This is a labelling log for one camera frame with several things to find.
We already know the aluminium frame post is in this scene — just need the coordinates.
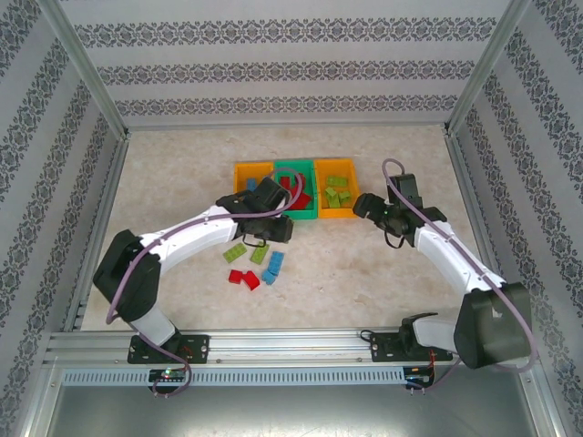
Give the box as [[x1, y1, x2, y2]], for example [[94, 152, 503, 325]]
[[441, 0, 534, 137], [38, 0, 133, 140]]

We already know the green plastic bin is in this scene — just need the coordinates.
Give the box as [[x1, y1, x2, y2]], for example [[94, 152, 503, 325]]
[[272, 158, 318, 222]]

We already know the orange plastic bin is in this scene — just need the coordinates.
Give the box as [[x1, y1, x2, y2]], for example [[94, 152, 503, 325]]
[[314, 158, 358, 220], [233, 161, 277, 208]]

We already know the left circuit board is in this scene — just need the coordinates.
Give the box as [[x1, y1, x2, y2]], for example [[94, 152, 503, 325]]
[[148, 369, 189, 383]]

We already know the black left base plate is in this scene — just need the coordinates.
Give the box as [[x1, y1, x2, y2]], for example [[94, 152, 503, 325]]
[[128, 334, 211, 364]]

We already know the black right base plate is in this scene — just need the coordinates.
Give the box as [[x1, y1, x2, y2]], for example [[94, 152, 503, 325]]
[[371, 331, 455, 364]]

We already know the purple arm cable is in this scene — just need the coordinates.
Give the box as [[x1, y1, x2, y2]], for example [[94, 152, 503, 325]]
[[106, 168, 307, 398], [381, 158, 539, 393]]

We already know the slotted grey cable duct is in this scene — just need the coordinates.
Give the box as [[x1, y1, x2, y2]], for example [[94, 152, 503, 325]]
[[61, 367, 406, 387]]

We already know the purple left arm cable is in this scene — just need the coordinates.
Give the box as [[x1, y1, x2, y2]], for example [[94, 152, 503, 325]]
[[106, 168, 307, 398]]

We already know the aluminium frame side rail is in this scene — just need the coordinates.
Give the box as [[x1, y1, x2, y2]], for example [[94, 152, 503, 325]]
[[61, 136, 131, 332], [445, 131, 568, 437]]

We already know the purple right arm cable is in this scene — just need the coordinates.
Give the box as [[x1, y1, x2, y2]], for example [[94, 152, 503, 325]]
[[381, 158, 539, 393]]

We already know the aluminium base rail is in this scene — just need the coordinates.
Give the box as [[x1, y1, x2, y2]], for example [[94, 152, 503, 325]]
[[47, 327, 534, 366]]

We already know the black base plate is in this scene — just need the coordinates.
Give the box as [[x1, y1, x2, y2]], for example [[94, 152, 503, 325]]
[[128, 334, 211, 364], [371, 331, 455, 364]]

